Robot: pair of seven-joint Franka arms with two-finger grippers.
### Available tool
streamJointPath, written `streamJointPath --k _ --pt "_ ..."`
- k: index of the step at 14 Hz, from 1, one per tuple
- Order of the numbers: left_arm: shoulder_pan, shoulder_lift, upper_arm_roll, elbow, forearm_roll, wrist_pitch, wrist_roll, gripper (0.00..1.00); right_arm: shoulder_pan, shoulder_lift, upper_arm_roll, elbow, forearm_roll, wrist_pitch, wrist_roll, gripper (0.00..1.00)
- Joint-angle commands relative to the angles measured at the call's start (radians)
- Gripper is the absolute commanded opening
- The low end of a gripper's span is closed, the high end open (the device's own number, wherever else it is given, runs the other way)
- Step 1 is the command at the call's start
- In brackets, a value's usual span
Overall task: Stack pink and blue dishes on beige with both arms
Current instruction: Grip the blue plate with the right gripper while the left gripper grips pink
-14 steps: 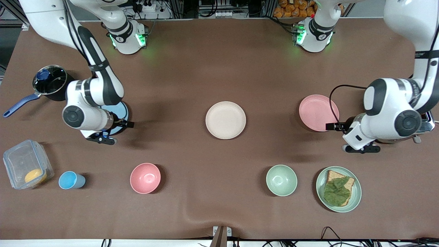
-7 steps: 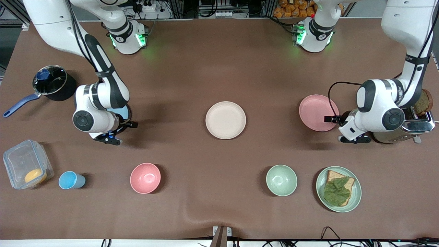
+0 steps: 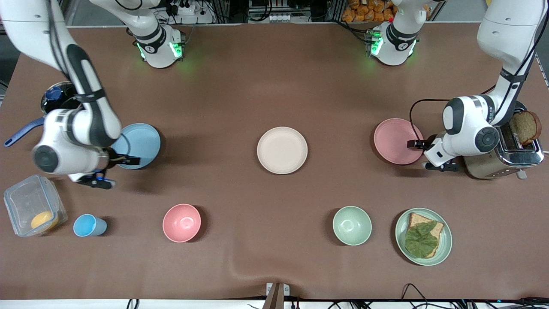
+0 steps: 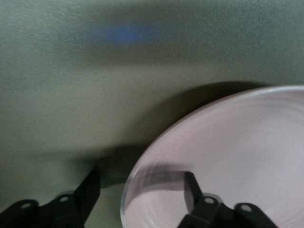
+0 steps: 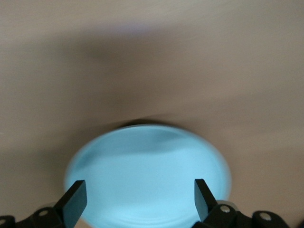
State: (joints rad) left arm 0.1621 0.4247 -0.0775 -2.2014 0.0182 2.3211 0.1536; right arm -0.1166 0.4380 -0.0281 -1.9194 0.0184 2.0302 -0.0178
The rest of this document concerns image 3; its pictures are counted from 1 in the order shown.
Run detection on brown table cover sheet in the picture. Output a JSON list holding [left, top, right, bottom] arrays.
[[0, 22, 549, 301]]

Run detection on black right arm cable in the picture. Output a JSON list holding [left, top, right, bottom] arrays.
[[45, 0, 108, 103]]

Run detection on beige and chrome toaster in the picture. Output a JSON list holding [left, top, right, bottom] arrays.
[[462, 101, 544, 180]]

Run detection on pink bowl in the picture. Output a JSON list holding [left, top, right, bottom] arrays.
[[163, 203, 202, 243]]

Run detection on green lettuce leaf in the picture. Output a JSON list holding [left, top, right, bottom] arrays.
[[404, 221, 439, 259]]

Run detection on dark brown bread slice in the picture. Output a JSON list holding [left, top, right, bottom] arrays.
[[510, 111, 542, 145]]

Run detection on yellow round food item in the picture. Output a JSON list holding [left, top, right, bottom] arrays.
[[31, 211, 59, 232]]

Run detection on light green bowl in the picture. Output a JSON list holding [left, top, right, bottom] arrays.
[[333, 206, 372, 246]]

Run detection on white power strip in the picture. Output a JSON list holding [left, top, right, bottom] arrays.
[[169, 0, 215, 24]]

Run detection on pink plate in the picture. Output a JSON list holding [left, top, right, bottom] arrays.
[[374, 118, 426, 165]]

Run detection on basket of bread rolls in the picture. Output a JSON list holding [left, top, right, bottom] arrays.
[[342, 0, 397, 23]]

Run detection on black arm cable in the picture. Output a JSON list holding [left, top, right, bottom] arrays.
[[45, 0, 108, 103], [409, 0, 549, 144]]

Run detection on black looped cable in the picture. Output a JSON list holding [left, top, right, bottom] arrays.
[[401, 283, 429, 309]]

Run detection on clear plastic lidded container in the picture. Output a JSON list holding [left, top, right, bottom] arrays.
[[3, 174, 68, 237]]

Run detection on light blue plate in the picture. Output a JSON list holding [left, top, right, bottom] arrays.
[[111, 123, 161, 170]]

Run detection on saucepan with blue handle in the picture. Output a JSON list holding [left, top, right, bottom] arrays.
[[4, 81, 84, 148]]

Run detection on light green plate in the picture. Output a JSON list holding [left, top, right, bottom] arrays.
[[395, 208, 453, 266]]

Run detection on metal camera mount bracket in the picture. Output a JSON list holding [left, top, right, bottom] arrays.
[[262, 282, 290, 309]]

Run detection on light blue cup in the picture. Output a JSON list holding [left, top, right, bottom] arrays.
[[73, 214, 108, 237]]

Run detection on beige plate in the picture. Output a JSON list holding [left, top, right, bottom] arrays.
[[257, 127, 308, 175]]

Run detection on toast bread slice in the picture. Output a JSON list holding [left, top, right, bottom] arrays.
[[405, 212, 444, 258]]

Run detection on black base power cable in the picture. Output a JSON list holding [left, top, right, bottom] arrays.
[[337, 19, 371, 43]]

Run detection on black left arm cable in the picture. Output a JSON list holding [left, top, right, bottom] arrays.
[[409, 0, 549, 144]]

